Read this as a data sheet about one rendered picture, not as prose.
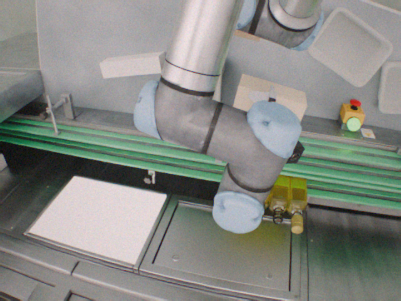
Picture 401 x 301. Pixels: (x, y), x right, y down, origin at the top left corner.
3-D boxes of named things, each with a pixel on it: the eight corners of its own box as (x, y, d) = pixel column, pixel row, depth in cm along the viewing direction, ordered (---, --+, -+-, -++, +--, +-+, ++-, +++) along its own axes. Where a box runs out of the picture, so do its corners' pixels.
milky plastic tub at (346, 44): (354, 81, 96) (360, 91, 89) (302, 44, 94) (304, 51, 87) (388, 40, 85) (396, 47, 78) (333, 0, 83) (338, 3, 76)
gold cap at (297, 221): (292, 214, 85) (291, 225, 81) (304, 215, 84) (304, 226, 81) (290, 222, 87) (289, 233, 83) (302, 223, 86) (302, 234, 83)
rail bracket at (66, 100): (75, 113, 126) (44, 140, 108) (68, 77, 117) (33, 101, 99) (84, 115, 125) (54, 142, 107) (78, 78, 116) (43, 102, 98)
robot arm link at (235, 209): (273, 209, 40) (250, 244, 45) (277, 162, 49) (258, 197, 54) (218, 190, 41) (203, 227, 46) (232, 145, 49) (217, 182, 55)
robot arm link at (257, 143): (221, 108, 35) (198, 174, 42) (309, 139, 35) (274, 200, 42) (230, 83, 42) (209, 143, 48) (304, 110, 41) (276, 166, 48)
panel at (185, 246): (74, 178, 120) (25, 239, 93) (72, 172, 119) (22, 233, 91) (298, 221, 104) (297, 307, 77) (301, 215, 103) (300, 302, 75)
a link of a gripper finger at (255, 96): (254, 73, 65) (244, 108, 62) (280, 80, 64) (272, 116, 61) (252, 80, 68) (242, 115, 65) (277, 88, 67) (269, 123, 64)
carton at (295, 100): (242, 73, 73) (239, 84, 67) (304, 92, 71) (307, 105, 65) (231, 115, 80) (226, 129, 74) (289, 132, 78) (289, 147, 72)
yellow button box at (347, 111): (337, 119, 104) (340, 129, 98) (342, 100, 99) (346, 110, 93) (355, 122, 102) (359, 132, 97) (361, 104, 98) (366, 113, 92)
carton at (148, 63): (107, 58, 112) (99, 63, 107) (163, 51, 105) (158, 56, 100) (111, 73, 115) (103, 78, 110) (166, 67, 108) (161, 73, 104)
